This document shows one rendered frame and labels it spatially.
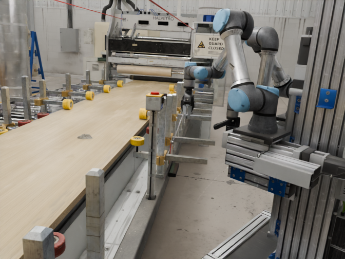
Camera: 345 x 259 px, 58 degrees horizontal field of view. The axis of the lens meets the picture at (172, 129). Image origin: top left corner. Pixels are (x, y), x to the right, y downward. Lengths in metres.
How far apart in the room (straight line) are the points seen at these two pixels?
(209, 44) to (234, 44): 2.81
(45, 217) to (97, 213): 0.32
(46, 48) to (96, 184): 12.12
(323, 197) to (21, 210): 1.40
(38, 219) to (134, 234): 0.42
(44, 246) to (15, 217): 0.56
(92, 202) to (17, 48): 5.07
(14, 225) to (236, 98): 1.05
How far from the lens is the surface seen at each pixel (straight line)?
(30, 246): 0.58
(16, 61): 5.77
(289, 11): 10.89
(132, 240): 1.31
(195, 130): 4.76
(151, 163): 1.52
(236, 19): 1.68
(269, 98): 1.62
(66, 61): 12.43
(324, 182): 1.80
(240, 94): 1.52
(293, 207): 1.91
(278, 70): 2.11
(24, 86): 2.52
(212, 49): 4.43
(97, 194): 0.78
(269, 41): 1.89
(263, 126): 1.64
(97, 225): 0.83
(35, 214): 1.13
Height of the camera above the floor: 1.45
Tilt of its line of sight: 15 degrees down
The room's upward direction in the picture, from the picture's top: 3 degrees clockwise
